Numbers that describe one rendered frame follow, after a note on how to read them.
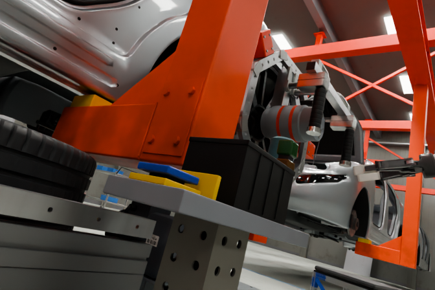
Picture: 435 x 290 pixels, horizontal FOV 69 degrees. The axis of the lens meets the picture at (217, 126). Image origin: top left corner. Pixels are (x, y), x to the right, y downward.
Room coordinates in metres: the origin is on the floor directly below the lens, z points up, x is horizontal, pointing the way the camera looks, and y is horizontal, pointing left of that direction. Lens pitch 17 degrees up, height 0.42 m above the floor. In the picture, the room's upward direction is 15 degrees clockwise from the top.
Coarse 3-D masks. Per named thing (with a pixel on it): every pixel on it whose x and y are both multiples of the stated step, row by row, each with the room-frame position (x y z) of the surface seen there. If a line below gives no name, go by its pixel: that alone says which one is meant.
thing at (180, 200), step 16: (112, 176) 0.51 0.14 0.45; (112, 192) 0.50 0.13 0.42; (128, 192) 0.47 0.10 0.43; (144, 192) 0.45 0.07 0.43; (160, 192) 0.43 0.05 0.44; (176, 192) 0.41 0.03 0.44; (192, 192) 0.42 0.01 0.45; (176, 208) 0.41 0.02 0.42; (192, 208) 0.42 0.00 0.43; (208, 208) 0.45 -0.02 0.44; (224, 208) 0.47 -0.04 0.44; (224, 224) 0.48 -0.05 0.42; (240, 224) 0.51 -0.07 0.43; (256, 224) 0.55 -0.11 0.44; (272, 224) 0.59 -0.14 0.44; (288, 240) 0.65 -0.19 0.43; (304, 240) 0.71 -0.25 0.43
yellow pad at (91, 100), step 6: (78, 96) 1.12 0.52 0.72; (84, 96) 1.09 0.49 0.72; (90, 96) 1.06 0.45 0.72; (96, 96) 1.06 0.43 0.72; (72, 102) 1.14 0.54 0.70; (78, 102) 1.11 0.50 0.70; (84, 102) 1.08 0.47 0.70; (90, 102) 1.05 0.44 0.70; (96, 102) 1.07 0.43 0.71; (102, 102) 1.08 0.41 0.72; (108, 102) 1.10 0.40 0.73
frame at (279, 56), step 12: (264, 60) 1.01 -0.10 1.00; (276, 60) 1.07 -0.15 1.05; (288, 60) 1.13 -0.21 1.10; (252, 72) 0.97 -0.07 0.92; (300, 72) 1.22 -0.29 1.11; (252, 84) 0.98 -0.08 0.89; (252, 96) 1.00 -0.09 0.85; (300, 96) 1.29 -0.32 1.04; (240, 120) 0.97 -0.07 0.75; (240, 132) 0.99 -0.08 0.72; (300, 144) 1.36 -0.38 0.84; (300, 156) 1.35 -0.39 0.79; (300, 168) 1.35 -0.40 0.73
